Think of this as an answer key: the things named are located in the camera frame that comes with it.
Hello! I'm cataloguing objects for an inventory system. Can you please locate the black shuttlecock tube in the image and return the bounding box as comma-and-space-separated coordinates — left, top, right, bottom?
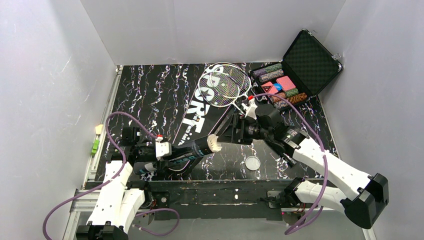
133, 135, 214, 175

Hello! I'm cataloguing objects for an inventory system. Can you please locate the clear tube lid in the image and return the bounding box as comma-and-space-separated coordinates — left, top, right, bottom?
245, 156, 261, 171

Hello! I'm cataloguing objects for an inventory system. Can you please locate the white feather shuttlecock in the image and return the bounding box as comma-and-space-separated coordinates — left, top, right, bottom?
207, 134, 222, 153

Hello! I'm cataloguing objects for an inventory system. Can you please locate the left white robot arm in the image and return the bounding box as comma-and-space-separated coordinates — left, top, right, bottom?
75, 127, 146, 240

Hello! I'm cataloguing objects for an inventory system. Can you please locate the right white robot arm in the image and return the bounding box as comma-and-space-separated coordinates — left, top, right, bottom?
217, 104, 389, 229

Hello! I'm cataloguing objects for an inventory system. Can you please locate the white badminton racket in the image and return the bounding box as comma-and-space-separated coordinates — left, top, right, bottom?
197, 71, 244, 114
198, 63, 252, 116

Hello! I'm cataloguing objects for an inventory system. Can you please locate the black poker chip case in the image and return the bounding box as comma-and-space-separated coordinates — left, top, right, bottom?
248, 29, 344, 111

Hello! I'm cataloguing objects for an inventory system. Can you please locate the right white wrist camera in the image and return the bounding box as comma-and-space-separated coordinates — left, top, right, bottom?
241, 96, 258, 120

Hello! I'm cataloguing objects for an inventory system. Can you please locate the green clip on rail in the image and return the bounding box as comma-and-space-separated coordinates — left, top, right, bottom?
90, 139, 100, 157

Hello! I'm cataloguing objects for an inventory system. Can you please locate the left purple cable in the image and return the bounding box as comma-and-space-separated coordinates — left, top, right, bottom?
42, 111, 180, 240

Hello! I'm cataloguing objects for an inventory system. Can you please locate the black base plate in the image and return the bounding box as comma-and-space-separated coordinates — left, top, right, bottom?
120, 179, 319, 222

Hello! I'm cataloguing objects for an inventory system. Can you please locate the aluminium rail frame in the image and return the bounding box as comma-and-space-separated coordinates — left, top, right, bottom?
62, 66, 377, 240

